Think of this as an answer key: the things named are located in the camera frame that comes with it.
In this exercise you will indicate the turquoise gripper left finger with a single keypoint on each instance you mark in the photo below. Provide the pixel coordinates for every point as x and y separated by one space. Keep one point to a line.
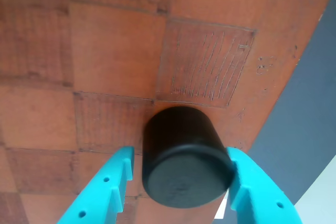
99 195

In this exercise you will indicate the black cylinder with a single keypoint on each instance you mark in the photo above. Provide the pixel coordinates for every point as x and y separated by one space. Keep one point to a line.
183 169

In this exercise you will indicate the brown checkerboard leather mat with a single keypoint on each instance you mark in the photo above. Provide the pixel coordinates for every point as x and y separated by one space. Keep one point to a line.
105 64

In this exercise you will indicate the white paper sheet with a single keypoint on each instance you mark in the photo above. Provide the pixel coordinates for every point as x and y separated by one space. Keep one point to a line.
220 209

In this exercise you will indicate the turquoise gripper right finger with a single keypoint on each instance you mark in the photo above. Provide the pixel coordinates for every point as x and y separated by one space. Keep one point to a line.
262 200

